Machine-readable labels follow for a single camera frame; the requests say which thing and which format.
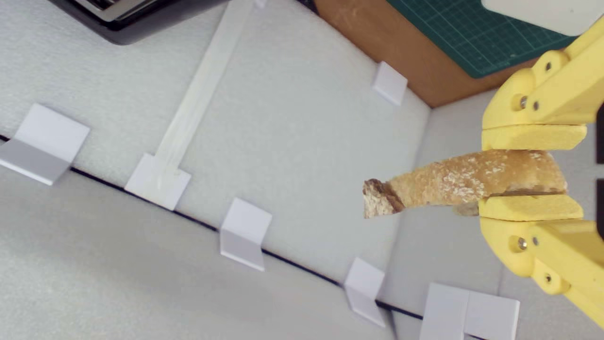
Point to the white tape strip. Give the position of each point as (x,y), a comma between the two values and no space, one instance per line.
(203,89)

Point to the green cutting mat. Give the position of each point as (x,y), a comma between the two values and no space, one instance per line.
(472,38)

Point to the black two-slot toaster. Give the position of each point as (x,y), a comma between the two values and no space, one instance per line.
(122,33)

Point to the white wall clip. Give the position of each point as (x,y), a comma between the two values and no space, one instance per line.
(469,311)
(245,233)
(389,82)
(158,182)
(45,144)
(363,293)

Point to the white rounded block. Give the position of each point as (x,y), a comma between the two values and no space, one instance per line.
(542,14)

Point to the brown bread slice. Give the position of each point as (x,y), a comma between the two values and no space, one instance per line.
(462,182)

